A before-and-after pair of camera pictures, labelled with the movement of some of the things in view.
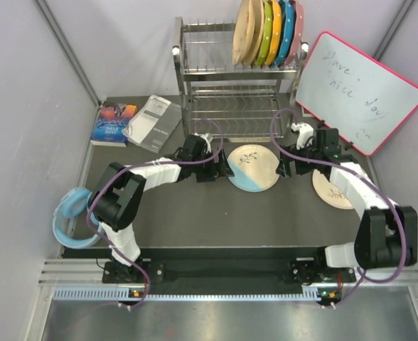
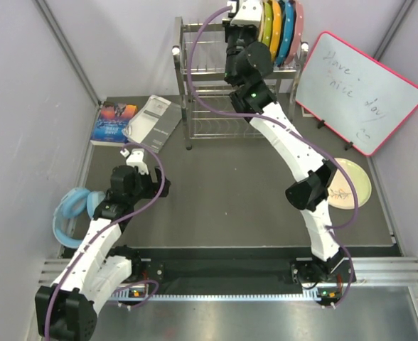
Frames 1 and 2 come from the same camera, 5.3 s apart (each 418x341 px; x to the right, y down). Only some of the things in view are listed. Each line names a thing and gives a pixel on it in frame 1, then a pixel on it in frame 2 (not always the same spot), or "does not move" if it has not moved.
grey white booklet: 153,123 does not move
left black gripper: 210,175 -> 153,186
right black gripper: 283,168 -> 229,29
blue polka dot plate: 288,32 does not move
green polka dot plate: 267,33 does not move
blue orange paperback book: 110,122 does not move
